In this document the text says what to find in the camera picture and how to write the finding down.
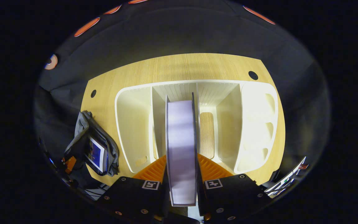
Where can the cluttered white side desk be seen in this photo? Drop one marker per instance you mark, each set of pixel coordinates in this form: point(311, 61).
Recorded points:
point(286, 182)

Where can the white-bordered blue cover book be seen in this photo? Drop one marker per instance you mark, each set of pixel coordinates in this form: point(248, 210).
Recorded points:
point(182, 149)
point(97, 154)

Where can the grey fabric schoolbag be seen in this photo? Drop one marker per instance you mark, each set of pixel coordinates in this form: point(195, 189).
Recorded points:
point(81, 130)

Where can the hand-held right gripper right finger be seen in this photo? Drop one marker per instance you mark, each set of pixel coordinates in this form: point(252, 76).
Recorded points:
point(228, 196)

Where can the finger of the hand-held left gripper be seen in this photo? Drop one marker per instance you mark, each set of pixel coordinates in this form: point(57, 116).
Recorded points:
point(70, 163)

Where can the white plastic bookshelf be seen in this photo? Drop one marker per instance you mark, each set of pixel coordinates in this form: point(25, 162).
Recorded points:
point(253, 124)

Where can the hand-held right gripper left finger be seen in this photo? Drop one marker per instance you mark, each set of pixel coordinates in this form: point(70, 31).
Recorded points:
point(135, 196)

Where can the black backdrop cloth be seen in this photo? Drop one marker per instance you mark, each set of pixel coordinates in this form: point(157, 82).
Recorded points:
point(182, 34)

